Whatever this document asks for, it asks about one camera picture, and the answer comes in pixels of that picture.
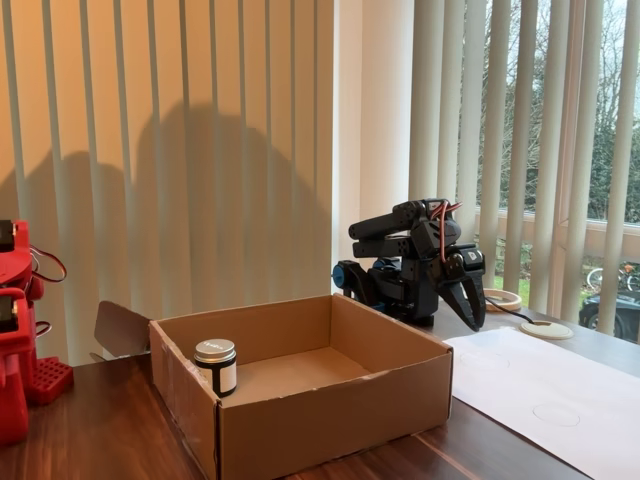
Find open cardboard box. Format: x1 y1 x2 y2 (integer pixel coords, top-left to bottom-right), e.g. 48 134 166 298
94 293 454 480

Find masking tape roll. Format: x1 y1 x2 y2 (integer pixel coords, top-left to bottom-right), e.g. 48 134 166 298
482 288 523 313

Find round white desk grommet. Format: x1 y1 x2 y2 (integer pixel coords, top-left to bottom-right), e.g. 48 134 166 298
519 319 575 342

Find white paper sheet with circles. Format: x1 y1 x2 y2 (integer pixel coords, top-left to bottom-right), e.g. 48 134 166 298
443 327 640 480

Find dark parked vehicle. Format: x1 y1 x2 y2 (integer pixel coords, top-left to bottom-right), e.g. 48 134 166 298
578 292 640 345

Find cream vertical window blinds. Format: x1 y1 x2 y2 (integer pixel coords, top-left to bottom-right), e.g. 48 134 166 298
0 0 335 369
409 0 640 346

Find thin black cable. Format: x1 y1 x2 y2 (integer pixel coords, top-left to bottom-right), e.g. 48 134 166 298
484 295 537 327

